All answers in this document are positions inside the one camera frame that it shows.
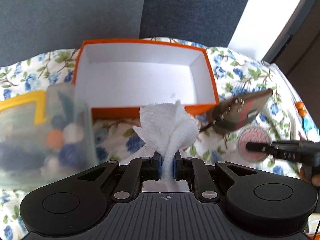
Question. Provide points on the light grey sofa cushion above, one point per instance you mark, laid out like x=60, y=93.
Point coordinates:
x=32, y=27

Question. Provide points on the white paper towel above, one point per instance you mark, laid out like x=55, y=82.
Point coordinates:
x=165, y=128

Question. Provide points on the floral blue bedsheet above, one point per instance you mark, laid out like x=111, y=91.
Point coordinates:
x=234, y=74

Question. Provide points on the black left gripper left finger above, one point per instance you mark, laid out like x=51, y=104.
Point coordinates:
x=151, y=167

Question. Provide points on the orange cardboard box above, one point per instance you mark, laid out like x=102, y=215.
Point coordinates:
x=117, y=77

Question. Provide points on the clear plastic storage container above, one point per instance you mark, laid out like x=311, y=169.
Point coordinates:
x=46, y=135

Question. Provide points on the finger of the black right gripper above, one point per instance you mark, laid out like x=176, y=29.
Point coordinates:
x=260, y=147

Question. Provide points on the pink round knitted pad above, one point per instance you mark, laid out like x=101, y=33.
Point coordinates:
x=253, y=133

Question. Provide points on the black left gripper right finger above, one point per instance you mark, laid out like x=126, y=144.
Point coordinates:
x=181, y=167

